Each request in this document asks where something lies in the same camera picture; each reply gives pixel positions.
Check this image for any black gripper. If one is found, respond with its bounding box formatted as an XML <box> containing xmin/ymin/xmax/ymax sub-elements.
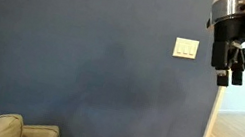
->
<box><xmin>203</xmin><ymin>11</ymin><xmax>245</xmax><ymax>91</ymax></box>

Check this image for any white baseboard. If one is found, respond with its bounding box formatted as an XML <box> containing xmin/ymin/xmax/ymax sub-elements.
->
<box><xmin>217</xmin><ymin>102</ymin><xmax>245</xmax><ymax>118</ymax></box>

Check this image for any cream rocker light switch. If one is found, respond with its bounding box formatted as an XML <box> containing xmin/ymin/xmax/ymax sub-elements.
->
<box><xmin>176</xmin><ymin>42</ymin><xmax>185</xmax><ymax>55</ymax></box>
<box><xmin>182</xmin><ymin>43</ymin><xmax>191</xmax><ymax>56</ymax></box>
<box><xmin>188</xmin><ymin>44</ymin><xmax>197</xmax><ymax>57</ymax></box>

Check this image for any small beige couch cushion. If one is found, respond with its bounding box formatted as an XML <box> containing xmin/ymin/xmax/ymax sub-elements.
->
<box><xmin>20</xmin><ymin>119</ymin><xmax>64</xmax><ymax>137</ymax></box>

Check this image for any cream triple switch plate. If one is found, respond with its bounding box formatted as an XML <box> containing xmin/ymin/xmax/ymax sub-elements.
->
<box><xmin>171</xmin><ymin>36</ymin><xmax>200</xmax><ymax>61</ymax></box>

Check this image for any white doorway trim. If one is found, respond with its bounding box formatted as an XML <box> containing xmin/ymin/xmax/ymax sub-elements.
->
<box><xmin>198</xmin><ymin>83</ymin><xmax>229</xmax><ymax>137</ymax></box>

